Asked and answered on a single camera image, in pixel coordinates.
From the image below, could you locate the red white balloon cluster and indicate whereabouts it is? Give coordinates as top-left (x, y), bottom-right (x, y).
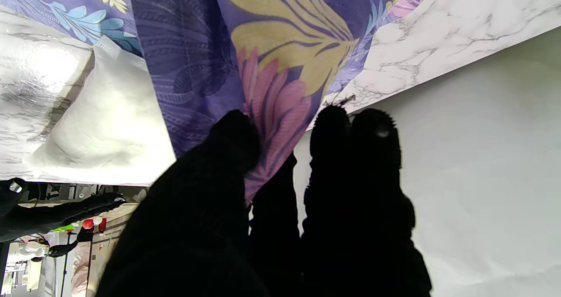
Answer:
top-left (82, 216), bottom-right (107, 234)

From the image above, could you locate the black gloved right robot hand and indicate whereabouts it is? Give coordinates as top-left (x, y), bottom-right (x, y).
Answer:
top-left (0, 178), bottom-right (128, 242)

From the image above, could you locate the purple floral pillowcase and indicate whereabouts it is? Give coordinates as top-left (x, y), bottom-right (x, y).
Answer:
top-left (0, 0), bottom-right (441, 203)

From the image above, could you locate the white backdrop sheet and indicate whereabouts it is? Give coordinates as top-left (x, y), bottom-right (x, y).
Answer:
top-left (293, 25), bottom-right (561, 297)

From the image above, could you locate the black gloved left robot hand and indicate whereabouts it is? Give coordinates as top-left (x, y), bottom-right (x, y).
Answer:
top-left (96, 105), bottom-right (433, 297)

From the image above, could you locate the white pillow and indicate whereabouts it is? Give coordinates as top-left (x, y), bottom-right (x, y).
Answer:
top-left (30, 35), bottom-right (177, 177)

